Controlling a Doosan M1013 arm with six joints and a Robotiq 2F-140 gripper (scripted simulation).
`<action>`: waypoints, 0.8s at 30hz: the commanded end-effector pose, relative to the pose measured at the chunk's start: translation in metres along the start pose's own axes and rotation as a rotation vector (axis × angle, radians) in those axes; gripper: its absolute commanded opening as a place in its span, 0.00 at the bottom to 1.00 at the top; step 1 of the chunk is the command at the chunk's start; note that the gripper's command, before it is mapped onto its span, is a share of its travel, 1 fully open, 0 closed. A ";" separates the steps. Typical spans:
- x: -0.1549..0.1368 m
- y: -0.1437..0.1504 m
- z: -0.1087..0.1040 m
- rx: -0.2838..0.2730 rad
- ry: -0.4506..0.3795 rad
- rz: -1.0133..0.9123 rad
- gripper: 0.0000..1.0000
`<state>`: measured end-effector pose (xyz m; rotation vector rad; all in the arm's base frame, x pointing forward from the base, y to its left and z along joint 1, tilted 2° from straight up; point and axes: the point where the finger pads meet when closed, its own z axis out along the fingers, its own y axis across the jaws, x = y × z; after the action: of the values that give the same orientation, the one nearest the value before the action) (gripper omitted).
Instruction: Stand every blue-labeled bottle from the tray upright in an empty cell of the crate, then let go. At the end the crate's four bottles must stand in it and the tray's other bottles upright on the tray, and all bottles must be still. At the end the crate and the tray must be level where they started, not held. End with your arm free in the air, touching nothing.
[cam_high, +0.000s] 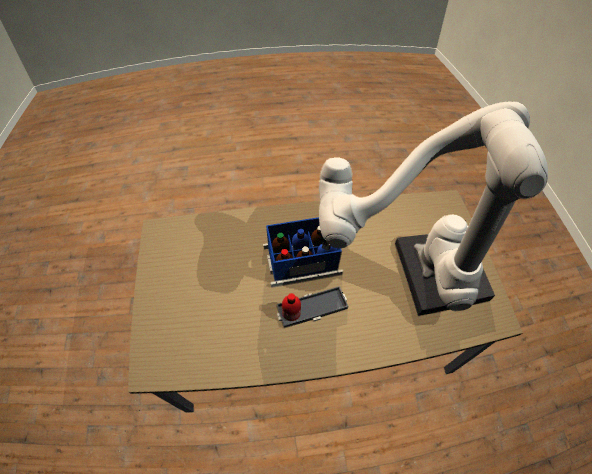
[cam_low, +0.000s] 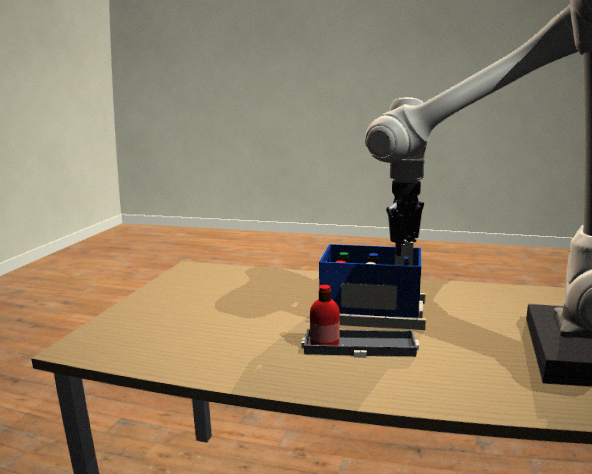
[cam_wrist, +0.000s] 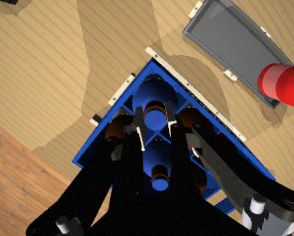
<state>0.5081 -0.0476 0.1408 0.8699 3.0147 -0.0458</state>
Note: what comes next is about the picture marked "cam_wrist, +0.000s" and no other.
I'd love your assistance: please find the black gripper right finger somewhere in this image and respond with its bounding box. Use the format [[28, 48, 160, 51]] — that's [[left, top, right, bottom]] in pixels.
[[165, 101, 294, 236]]

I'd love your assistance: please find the grey rectangular tray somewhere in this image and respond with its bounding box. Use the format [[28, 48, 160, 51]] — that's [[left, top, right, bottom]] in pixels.
[[182, 0, 294, 110]]

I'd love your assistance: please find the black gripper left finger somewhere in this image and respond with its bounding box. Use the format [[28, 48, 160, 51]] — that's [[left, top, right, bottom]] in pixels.
[[25, 106, 146, 236]]

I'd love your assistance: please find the brown bottle with red cap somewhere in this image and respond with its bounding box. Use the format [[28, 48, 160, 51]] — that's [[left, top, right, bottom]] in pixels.
[[219, 132, 238, 152]]

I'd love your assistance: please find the blue bottle with grey label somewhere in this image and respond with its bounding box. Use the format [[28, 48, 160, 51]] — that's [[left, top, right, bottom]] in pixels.
[[132, 74, 179, 130]]

